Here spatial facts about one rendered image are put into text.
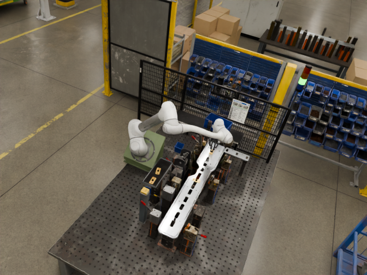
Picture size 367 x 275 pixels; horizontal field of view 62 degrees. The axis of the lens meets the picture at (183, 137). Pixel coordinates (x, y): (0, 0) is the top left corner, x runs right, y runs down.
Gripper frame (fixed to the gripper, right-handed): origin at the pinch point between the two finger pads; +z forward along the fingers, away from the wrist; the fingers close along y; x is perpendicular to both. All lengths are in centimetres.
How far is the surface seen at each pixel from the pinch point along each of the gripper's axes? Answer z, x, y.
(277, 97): -55, 58, 47
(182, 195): 7, -71, -5
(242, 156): 6.7, 14.8, 33.1
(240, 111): -25, 54, 12
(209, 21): 2, 391, -142
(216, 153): 6.7, 4.1, 5.2
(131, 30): -31, 161, -200
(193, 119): 4, 44, -40
